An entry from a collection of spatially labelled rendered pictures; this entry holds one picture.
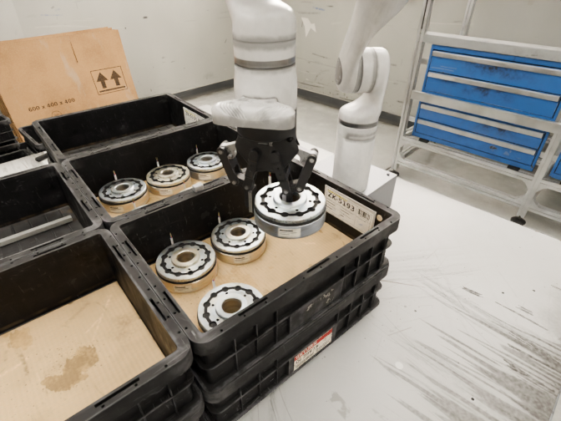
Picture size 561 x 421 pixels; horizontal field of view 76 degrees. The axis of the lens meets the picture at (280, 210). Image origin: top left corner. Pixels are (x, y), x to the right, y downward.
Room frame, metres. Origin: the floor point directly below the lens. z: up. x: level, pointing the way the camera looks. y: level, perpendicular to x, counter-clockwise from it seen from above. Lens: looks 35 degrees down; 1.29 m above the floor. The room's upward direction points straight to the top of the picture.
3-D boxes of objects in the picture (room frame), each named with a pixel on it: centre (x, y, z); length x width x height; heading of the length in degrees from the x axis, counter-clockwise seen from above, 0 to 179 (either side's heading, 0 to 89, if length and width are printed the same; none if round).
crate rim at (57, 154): (0.94, 0.42, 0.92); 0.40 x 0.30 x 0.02; 130
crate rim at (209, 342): (0.48, 0.04, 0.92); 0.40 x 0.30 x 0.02; 130
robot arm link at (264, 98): (0.42, 0.02, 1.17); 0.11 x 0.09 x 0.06; 169
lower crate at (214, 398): (0.48, 0.04, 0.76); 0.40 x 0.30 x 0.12; 130
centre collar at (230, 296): (0.36, 0.07, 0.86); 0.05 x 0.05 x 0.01
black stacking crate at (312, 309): (0.48, 0.04, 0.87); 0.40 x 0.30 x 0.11; 130
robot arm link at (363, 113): (0.81, -0.18, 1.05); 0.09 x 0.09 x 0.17; 7
